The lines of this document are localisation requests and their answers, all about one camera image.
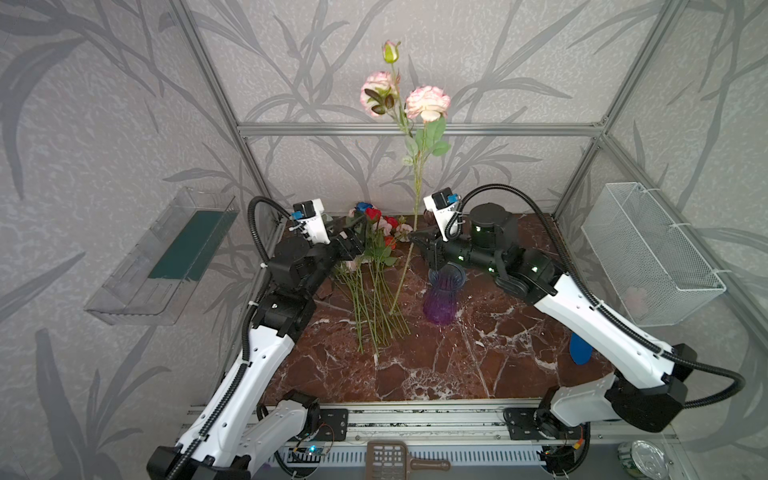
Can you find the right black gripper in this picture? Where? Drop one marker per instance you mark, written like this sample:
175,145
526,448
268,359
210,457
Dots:
434,247

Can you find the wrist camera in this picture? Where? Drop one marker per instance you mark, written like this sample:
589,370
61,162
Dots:
310,223
443,205

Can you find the blue scoop brush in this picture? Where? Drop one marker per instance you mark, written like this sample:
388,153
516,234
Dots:
580,351

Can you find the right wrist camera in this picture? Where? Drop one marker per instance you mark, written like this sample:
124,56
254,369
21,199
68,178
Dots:
443,205

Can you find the dark red glass vase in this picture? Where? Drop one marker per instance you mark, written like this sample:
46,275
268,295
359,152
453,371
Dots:
427,225

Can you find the purple glass vase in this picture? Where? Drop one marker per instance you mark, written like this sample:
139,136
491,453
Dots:
440,302

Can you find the metal tin can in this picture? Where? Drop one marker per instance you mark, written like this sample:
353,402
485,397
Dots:
641,459

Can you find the clear plastic tray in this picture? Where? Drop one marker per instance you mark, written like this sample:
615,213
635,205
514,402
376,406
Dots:
152,285

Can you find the white pink-edged rose stem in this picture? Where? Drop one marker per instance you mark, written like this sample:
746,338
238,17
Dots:
419,115

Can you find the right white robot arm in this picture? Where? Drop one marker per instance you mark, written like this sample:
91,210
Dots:
652,381

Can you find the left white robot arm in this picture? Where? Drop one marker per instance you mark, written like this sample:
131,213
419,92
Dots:
223,443

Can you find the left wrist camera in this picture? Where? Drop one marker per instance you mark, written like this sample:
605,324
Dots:
310,223

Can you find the white wire basket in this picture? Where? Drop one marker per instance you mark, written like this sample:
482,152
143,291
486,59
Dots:
660,277

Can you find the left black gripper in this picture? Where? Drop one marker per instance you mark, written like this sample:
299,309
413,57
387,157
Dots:
343,245

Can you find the flower bunch on table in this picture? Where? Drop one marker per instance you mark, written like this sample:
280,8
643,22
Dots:
378,320

